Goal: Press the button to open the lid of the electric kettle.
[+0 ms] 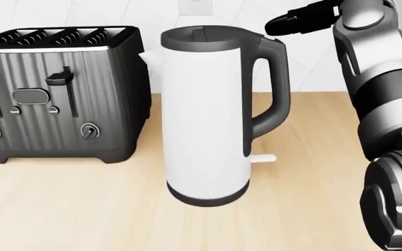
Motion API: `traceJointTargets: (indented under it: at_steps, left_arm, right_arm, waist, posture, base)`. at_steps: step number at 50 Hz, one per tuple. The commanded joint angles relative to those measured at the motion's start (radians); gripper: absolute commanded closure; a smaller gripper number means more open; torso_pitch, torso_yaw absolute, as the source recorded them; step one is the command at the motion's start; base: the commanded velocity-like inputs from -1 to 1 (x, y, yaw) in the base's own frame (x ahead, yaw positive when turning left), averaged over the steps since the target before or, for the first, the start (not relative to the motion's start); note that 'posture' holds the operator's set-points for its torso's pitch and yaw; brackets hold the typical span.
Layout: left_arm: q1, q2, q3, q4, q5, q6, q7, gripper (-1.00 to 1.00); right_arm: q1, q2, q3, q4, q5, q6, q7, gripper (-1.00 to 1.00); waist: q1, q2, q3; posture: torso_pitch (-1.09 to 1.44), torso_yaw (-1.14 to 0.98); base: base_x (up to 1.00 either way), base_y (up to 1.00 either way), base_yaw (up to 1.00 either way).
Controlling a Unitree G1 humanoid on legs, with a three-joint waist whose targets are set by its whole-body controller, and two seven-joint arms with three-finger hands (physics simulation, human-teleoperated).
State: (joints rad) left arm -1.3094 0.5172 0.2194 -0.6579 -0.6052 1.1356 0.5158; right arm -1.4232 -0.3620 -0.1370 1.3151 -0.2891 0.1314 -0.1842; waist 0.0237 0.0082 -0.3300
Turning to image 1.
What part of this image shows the white wall outlet plate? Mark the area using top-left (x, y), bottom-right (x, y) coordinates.
top-left (179, 0), bottom-right (214, 17)

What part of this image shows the dark grey four-slot toaster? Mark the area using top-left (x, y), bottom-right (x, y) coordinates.
top-left (0, 25), bottom-right (153, 165)

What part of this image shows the white electric kettle black handle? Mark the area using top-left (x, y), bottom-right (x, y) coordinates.
top-left (138, 24), bottom-right (292, 208)

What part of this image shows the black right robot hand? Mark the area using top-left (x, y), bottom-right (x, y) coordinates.
top-left (264, 0), bottom-right (343, 37)

